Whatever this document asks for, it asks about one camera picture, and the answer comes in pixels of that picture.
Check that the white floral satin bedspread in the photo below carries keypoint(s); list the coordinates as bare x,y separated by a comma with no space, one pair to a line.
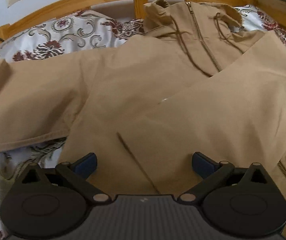
86,30

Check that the tan zip hooded jacket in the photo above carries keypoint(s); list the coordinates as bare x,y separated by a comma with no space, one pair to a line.
193,81

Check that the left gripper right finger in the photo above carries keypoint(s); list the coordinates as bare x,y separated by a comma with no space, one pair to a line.
241,202

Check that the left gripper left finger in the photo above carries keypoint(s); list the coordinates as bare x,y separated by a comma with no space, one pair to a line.
51,202

